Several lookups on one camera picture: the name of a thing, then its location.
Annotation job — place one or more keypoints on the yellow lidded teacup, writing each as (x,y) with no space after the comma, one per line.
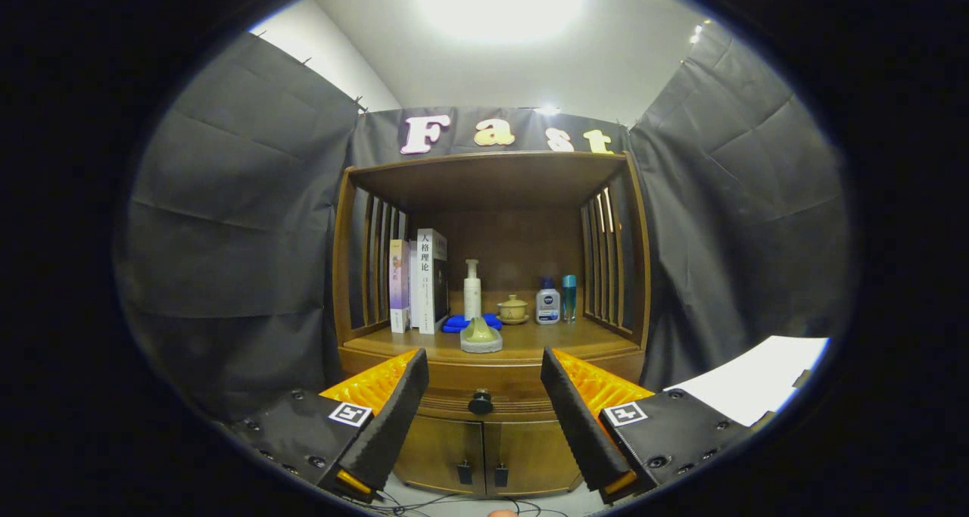
(512,310)

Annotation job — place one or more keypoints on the thin white book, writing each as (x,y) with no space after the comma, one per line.
(413,290)

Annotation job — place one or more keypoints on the teal slim bottle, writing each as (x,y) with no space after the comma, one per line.
(568,297)

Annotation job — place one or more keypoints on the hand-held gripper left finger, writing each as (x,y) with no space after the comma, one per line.
(392,426)

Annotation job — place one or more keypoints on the blue folded cloth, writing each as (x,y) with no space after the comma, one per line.
(454,323)

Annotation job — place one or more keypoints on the thick white book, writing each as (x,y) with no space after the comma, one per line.
(425,290)

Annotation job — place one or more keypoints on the ceiling light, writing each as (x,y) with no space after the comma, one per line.
(500,2)

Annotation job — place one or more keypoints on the small ceiling spotlight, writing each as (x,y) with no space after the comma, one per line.
(696,36)

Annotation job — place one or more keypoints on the wooden drawer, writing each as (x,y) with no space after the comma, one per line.
(515,392)

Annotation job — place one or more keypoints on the wooden countertop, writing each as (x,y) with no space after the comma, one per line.
(560,339)

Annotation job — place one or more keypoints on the brown wooden cabinet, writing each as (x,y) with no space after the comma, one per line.
(507,244)

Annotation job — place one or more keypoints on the purple book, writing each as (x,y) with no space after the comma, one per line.
(399,282)

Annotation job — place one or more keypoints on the white pump bottle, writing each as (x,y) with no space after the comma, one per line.
(472,294)

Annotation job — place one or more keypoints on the black drawer knob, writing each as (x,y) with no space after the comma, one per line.
(481,402)

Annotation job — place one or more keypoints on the green item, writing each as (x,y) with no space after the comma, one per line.
(481,339)

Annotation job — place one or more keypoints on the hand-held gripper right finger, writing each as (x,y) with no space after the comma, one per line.
(577,426)

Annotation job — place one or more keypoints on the white lotion bottle blue cap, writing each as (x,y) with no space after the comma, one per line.
(547,305)

